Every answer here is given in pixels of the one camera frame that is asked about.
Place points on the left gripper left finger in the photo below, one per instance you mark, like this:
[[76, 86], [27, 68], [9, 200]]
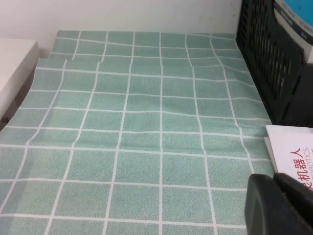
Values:
[[264, 210]]

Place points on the white photo cover brochure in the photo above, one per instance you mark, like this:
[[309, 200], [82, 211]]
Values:
[[270, 151]]

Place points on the white cabinet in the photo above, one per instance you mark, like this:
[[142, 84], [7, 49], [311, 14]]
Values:
[[17, 68]]

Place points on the white AgileX robot brochure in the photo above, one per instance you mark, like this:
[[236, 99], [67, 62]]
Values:
[[288, 142]]

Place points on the blue spine DTC book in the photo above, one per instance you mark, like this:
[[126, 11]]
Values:
[[293, 29]]

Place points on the black plastic book holder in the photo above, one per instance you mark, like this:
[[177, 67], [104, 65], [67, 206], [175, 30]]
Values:
[[259, 49]]

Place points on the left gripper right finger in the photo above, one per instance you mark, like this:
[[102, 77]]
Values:
[[300, 208]]

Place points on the green checkered tablecloth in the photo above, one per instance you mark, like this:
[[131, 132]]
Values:
[[137, 147]]

